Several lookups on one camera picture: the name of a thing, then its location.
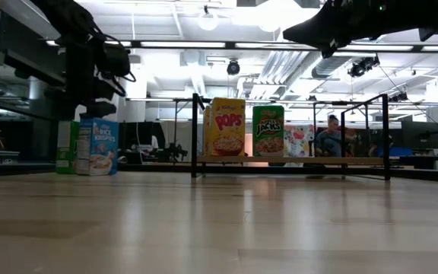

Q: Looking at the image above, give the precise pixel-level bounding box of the black tripod equipment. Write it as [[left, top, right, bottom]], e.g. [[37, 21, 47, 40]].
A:
[[164, 142, 189, 163]]

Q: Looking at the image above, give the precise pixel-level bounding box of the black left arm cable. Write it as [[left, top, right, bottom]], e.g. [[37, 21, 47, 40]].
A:
[[89, 22, 137, 98]]

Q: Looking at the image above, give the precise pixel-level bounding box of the round white pendant lamp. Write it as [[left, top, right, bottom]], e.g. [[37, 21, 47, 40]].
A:
[[198, 11, 219, 31]]

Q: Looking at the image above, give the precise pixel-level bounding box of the wooden shelf with black frame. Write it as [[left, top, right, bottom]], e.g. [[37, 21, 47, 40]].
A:
[[191, 93, 391, 181]]

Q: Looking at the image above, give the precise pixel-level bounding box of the black ceiling spot lamp cluster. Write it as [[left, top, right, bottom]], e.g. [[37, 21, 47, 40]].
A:
[[348, 56, 381, 79]]

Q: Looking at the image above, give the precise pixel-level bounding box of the blue chair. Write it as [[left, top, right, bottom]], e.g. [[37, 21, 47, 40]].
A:
[[378, 147, 414, 158]]

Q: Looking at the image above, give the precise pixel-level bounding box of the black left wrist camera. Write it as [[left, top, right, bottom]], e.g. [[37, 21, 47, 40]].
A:
[[99, 40, 133, 79]]

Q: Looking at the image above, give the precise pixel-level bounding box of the person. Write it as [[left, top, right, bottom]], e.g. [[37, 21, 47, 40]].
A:
[[315, 113, 344, 158]]

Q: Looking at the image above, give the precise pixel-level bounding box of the black monitor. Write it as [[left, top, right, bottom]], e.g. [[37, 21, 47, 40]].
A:
[[401, 120, 438, 150]]

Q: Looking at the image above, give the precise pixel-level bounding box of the floral patterned cloth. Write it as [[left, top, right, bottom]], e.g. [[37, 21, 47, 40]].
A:
[[284, 124, 315, 158]]

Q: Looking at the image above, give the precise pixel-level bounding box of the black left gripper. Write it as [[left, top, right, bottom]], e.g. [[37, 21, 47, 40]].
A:
[[63, 36, 117, 119]]

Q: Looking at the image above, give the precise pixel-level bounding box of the black partition screen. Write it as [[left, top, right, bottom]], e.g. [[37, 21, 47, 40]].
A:
[[118, 121, 166, 164]]

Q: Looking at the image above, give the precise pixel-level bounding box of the blue Rice Krispies cereal box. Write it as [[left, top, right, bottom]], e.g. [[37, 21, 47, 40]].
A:
[[75, 117, 119, 177]]

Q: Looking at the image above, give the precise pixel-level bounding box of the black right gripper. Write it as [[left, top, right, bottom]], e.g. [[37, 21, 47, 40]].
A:
[[282, 0, 386, 59]]

